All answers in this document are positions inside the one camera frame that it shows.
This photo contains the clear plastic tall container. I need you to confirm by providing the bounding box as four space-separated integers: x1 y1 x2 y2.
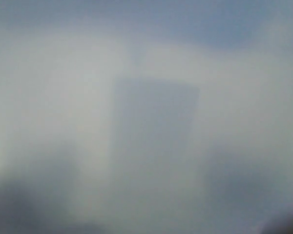
0 0 293 234

